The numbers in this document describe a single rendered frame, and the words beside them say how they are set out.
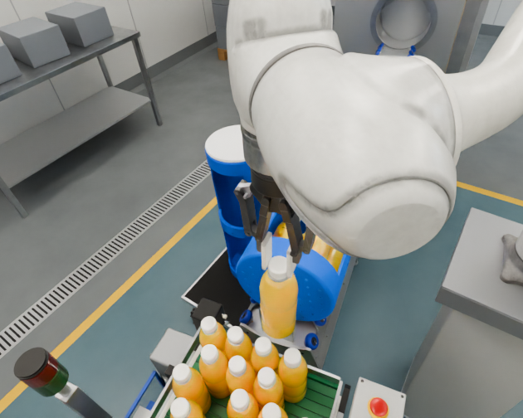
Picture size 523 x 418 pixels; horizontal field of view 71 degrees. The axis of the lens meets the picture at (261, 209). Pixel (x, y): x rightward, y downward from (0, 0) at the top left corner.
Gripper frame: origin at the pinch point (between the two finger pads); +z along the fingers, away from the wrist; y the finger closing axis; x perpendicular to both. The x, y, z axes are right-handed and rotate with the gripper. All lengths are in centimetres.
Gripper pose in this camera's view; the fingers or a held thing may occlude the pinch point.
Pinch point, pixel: (279, 255)
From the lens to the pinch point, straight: 61.8
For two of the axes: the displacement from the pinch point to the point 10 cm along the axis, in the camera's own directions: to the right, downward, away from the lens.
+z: 0.4, 7.0, 7.1
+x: -4.0, 6.6, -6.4
